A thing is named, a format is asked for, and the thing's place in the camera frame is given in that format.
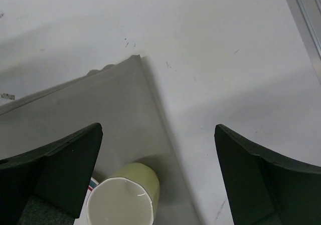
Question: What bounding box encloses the grey placemat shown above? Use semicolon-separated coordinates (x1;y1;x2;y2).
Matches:
1;55;200;224

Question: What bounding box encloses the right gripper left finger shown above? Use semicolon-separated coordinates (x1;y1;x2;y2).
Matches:
1;123;102;224

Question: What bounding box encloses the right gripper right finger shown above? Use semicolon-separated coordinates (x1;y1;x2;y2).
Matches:
214;124;320;224

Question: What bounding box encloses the aluminium rail right side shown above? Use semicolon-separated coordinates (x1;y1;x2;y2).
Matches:
296;0;320;59

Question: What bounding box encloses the white plate green rim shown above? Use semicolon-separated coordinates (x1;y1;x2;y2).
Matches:
88;177;99;191

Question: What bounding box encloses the light green mug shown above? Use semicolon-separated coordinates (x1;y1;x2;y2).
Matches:
86;162;160;224

